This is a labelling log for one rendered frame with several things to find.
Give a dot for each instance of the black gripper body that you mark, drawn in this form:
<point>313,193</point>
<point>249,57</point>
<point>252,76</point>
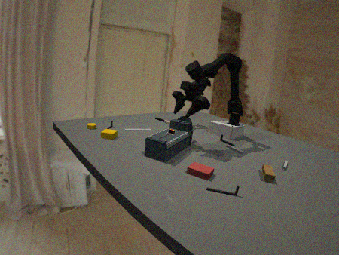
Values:
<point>190,96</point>

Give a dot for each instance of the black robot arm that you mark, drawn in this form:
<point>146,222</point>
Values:
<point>210,70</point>

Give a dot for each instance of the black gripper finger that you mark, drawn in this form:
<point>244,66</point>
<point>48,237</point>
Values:
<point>179,104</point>
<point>195,107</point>

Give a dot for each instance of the red rectangular block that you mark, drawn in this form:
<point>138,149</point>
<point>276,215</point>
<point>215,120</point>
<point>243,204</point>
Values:
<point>199,170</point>

